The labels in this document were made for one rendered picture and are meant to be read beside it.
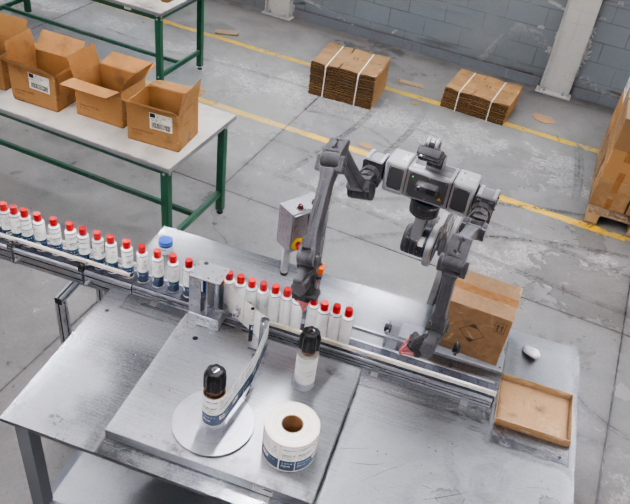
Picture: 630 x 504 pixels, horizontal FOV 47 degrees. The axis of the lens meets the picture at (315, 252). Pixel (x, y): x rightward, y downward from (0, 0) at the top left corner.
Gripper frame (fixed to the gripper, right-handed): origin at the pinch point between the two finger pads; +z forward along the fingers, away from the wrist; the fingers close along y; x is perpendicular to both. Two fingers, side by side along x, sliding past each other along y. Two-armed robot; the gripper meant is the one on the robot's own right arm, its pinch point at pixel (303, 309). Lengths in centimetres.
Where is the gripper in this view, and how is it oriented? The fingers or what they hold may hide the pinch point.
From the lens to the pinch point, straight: 279.4
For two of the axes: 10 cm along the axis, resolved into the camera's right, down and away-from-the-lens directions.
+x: 3.2, -5.4, 7.8
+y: 9.4, 2.9, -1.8
